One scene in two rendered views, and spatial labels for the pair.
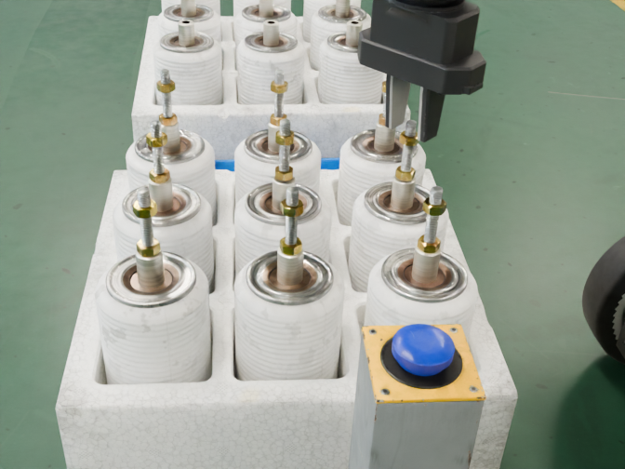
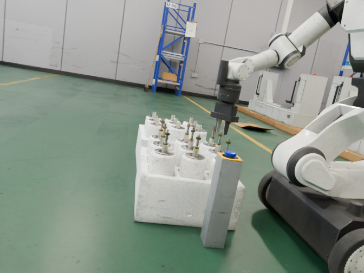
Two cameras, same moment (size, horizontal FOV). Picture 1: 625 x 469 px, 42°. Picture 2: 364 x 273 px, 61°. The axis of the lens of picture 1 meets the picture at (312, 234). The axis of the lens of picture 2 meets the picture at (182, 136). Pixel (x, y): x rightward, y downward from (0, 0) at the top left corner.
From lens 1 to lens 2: 0.60 m
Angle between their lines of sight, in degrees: 23
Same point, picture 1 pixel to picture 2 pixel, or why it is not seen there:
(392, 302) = not seen: hidden behind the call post
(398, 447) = (225, 171)
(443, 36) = (231, 109)
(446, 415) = (235, 164)
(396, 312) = not seen: hidden behind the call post
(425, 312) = not seen: hidden behind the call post
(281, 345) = (193, 169)
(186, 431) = (169, 187)
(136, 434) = (157, 186)
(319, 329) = (201, 166)
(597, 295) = (261, 186)
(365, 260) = (208, 163)
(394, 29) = (220, 109)
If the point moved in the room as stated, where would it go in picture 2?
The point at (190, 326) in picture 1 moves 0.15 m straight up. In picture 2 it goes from (173, 162) to (180, 122)
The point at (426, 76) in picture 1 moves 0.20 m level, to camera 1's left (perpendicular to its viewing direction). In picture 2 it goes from (226, 118) to (177, 110)
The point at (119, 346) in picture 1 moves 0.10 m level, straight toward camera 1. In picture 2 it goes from (156, 164) to (163, 175)
